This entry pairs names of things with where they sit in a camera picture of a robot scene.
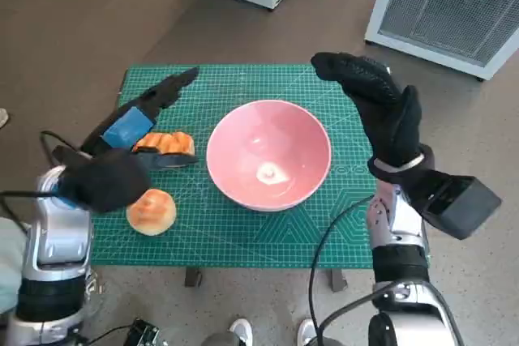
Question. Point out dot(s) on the pink bowl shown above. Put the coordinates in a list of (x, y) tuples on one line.
[(267, 139)]

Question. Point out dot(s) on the large white mesh cabinet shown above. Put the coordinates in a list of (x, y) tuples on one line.
[(446, 9)]

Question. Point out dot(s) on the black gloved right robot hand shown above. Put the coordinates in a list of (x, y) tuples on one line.
[(385, 115)]

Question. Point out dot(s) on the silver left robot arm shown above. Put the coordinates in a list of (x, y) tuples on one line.
[(57, 236)]

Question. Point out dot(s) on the green cutting mat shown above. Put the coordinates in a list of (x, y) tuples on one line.
[(243, 82)]

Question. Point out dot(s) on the dark table leg foot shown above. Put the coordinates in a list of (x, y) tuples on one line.
[(337, 280), (194, 277)]

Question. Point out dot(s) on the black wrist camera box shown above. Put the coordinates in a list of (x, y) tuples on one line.
[(454, 204), (105, 184)]

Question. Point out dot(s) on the person's foot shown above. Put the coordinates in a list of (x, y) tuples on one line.
[(3, 117)]

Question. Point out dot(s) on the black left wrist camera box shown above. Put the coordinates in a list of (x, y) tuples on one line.
[(105, 184)]

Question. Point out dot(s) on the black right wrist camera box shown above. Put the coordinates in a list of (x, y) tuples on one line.
[(454, 204)]

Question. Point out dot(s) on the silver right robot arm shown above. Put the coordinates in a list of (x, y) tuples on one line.
[(399, 273)]

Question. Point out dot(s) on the long ridged orange bread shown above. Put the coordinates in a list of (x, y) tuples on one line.
[(170, 142)]

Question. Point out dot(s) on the white shoe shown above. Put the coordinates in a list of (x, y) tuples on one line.
[(241, 331), (306, 331)]

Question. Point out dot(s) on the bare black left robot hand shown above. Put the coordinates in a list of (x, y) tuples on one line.
[(125, 127)]

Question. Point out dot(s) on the pale green cloth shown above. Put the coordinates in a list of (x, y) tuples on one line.
[(10, 261)]

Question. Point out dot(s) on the round golden bread bun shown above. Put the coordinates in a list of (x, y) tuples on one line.
[(152, 212)]

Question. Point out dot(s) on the black circuit board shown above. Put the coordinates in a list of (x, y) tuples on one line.
[(144, 334)]

